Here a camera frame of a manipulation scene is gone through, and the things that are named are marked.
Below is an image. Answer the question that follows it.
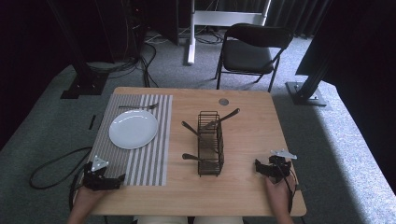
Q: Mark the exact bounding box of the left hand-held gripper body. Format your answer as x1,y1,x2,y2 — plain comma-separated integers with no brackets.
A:
82,155,121,191

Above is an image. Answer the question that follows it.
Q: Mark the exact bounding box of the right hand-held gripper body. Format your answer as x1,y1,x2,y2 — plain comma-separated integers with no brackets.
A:
262,148,298,185

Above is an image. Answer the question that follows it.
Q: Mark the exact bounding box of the person's left hand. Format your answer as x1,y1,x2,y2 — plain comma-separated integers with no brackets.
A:
73,186,108,217

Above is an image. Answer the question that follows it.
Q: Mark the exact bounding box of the grey striped placemat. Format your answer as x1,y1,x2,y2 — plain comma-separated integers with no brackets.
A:
88,93,174,188

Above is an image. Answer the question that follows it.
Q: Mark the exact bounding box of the white round plate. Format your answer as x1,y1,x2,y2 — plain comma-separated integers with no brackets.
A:
108,109,160,150

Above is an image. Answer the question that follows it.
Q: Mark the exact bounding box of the silver fork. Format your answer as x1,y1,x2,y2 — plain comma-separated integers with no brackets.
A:
118,102,160,111

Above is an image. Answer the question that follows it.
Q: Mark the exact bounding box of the black metal stand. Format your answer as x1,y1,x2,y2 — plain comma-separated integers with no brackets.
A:
285,0,336,107
46,0,110,100

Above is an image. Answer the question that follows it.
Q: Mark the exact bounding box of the black folding chair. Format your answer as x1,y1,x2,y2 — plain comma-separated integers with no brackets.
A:
214,22,294,93

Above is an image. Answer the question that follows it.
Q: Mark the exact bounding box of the dark curtain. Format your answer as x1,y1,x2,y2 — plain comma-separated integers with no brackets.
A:
266,0,332,39

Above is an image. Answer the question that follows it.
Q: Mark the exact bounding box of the black equipment cabinet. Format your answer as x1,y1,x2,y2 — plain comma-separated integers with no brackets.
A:
124,0,180,47

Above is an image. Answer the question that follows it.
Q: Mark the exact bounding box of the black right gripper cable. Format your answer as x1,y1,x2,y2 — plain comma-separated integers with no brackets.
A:
275,159,296,215

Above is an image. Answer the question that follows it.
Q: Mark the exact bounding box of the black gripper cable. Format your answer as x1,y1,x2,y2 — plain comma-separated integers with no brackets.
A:
275,159,296,215
29,147,93,213

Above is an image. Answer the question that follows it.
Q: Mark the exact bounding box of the black wire cutlery caddy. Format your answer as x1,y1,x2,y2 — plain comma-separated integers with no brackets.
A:
196,110,225,178

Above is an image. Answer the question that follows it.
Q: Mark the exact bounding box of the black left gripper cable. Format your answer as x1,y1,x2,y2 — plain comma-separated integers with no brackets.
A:
29,147,93,213

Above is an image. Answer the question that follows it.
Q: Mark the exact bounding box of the dark-handled long utensil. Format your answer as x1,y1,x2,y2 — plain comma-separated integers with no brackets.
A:
201,107,241,130

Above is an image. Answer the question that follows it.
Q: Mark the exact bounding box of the dark-handled short utensil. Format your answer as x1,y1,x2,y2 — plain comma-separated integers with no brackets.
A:
181,152,217,165

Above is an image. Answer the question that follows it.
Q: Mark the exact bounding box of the bundle of floor cables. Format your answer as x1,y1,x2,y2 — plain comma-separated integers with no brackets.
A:
87,0,225,89

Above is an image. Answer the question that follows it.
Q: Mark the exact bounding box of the white desk frame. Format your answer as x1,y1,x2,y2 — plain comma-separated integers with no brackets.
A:
186,0,273,66

